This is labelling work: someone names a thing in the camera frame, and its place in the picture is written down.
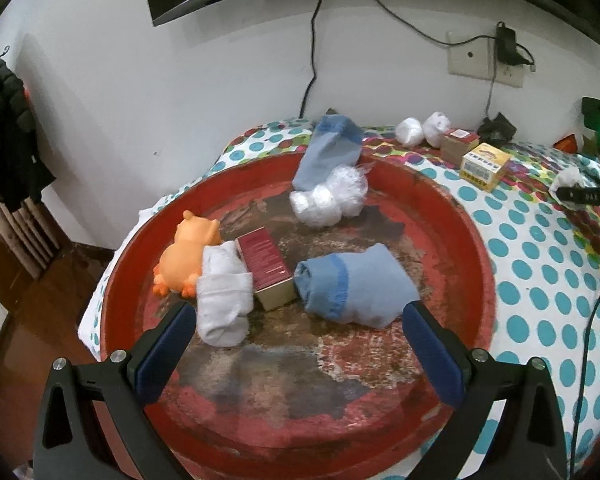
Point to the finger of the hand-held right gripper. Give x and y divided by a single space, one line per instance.
587 196

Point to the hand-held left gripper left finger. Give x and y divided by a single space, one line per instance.
167 345

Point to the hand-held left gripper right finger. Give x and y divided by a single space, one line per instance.
430 345

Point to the white sock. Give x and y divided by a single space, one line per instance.
220 300

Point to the blue sock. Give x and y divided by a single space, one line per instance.
325 155
365 285

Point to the orange toy figure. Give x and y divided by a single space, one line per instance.
185 255

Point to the round red metal tray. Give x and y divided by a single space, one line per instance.
330 390

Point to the dark red box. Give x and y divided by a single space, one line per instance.
262 260

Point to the clear plastic wrap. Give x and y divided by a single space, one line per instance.
325 200

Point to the small crumpled white plastic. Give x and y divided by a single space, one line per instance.
570 180

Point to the red packet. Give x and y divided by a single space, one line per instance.
570 144

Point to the polka dot bedsheet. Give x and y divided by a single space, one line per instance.
530 270

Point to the yellow box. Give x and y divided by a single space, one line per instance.
485 165

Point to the black cloth bundle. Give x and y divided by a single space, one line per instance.
499 129

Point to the brown box with red label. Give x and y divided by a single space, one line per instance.
457 145

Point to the black plug charger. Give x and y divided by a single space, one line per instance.
507 45

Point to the wooden slatted furniture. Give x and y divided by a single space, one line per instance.
27 240

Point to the black jacket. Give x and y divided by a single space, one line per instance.
7 135

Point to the white wall outlet plate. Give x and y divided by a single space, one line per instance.
467 57

